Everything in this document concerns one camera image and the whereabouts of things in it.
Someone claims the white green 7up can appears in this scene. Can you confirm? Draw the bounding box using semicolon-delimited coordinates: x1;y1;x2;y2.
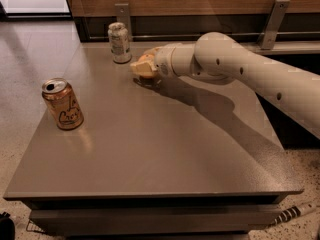
108;22;131;64

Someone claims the wire rack under table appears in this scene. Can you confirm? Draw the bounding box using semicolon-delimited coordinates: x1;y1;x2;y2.
26;220;45;234

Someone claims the metal wall bracket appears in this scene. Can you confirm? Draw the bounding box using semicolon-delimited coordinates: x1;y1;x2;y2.
258;0;290;50
115;3;132;40

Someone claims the black white striped cable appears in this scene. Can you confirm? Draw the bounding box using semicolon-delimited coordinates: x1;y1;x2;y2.
266;201;318;228

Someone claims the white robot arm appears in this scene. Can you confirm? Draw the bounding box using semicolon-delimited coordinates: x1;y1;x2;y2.
130;32;320;138

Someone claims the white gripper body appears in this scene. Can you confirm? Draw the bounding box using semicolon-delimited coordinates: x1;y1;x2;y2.
154;46;175;78

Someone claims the left metal wall bracket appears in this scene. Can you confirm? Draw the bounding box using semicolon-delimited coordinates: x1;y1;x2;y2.
115;3;132;40

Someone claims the black object at corner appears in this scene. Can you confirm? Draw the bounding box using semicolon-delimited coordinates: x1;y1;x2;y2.
0;212;15;240

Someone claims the right metal wall bracket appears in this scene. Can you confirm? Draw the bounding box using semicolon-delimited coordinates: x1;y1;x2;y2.
258;0;290;50

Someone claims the orange fruit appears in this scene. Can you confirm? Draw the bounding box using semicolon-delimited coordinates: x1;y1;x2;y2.
138;54;154;66

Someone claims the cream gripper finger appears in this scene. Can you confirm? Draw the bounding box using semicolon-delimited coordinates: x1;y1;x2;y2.
130;61;157;79
145;47;162;55

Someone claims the orange LaCroix can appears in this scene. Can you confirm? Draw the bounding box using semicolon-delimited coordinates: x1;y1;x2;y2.
42;78;84;130

